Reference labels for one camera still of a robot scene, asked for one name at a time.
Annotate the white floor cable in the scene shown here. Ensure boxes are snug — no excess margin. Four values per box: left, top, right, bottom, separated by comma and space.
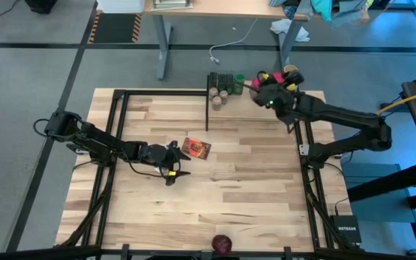
209, 17, 259, 65

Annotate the yellow cable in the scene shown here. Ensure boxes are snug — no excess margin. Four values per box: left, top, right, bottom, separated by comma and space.
376, 85, 416, 116

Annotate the teal cloth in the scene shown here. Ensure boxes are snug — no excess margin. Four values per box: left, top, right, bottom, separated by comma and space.
311, 0, 343, 23

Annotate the black aluminium rig frame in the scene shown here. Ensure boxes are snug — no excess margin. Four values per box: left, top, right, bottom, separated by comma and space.
54, 88, 364, 260

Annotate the black box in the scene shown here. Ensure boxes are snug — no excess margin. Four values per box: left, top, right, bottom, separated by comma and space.
25, 0, 58, 14

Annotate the dark red apple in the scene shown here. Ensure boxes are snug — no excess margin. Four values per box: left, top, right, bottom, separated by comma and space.
211, 234, 233, 255

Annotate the wooden background desk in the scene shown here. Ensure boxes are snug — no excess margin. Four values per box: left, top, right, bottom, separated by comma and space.
144, 0, 371, 81

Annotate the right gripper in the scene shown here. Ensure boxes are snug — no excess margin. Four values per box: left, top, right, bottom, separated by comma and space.
251, 69, 306, 121

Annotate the white cloth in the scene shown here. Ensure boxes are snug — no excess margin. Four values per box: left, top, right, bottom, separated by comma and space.
269, 18, 311, 43

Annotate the stack of papers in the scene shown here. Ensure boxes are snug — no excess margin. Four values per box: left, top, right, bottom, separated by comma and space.
152, 0, 194, 11

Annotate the black Netgear network switch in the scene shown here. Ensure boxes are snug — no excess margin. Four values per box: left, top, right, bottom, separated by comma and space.
329, 214, 363, 244

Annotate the orange taco seasoning packet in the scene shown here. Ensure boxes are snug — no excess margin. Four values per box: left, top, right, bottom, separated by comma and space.
181, 136, 212, 160

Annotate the blue denim garment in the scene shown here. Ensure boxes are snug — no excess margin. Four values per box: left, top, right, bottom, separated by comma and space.
332, 0, 371, 29

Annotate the black hazard-striped mat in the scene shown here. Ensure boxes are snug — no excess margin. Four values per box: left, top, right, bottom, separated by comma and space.
87, 13, 143, 45

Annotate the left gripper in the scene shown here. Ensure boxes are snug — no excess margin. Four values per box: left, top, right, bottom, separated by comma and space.
142, 139, 192, 188

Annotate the green-lidded glass herb jar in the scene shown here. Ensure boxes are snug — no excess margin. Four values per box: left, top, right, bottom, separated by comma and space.
233, 74, 246, 96

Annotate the dark plaid cloth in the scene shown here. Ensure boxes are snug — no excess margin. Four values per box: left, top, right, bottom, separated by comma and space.
282, 3, 301, 21

